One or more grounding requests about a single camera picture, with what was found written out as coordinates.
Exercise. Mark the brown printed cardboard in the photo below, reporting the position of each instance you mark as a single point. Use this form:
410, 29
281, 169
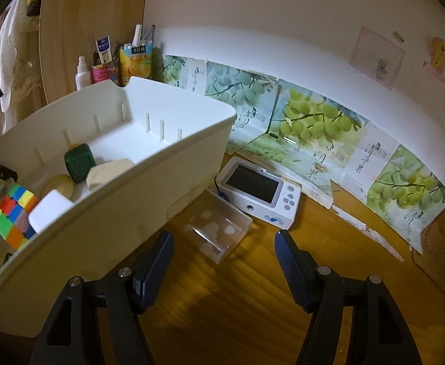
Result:
443, 235

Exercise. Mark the green jar with gold lid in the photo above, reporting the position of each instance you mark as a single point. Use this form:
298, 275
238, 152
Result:
78, 163

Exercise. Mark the clear plastic box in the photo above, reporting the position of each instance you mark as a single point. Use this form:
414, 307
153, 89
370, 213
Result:
241, 222

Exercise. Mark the colourful puzzle cube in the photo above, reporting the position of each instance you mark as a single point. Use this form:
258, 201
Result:
13, 216

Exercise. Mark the wooden cabinet side panel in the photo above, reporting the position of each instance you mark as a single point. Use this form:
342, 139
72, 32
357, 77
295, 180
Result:
93, 15

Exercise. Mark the yellow snack packet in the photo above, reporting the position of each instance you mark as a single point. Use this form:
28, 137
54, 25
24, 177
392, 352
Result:
135, 66

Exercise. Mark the yellow wall sticker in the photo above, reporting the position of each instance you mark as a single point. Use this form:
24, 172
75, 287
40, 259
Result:
439, 55

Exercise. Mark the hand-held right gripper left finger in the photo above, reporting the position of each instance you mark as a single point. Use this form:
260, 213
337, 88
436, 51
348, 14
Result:
161, 262

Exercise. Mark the white spray bottle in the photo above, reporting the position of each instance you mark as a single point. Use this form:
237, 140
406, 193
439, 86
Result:
83, 78

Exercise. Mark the white plastic storage bin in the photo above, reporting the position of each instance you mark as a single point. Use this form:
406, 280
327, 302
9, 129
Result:
112, 213

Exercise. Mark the pink wall picture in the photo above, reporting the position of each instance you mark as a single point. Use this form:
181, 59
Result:
376, 59

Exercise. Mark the white lace cloth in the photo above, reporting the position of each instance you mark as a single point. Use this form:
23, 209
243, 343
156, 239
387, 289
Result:
13, 64

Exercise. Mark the white monitor device with screen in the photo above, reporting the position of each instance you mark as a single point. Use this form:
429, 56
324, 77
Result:
287, 201

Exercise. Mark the row of grape print posters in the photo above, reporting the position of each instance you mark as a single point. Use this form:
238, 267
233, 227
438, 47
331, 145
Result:
309, 118

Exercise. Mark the blue and white tube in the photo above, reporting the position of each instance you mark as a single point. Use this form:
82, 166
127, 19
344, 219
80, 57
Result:
103, 49

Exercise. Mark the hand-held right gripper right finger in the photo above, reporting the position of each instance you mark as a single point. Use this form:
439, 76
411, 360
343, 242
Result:
289, 270

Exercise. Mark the beige plastic case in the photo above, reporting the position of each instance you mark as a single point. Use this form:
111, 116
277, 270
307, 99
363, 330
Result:
104, 173

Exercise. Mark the white power adapter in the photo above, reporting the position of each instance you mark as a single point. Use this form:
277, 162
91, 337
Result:
51, 209

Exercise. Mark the tall white bottle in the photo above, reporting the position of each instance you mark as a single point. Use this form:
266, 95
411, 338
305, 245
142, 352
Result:
137, 34

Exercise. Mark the round cream compact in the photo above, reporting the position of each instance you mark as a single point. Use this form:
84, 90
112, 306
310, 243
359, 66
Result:
59, 186

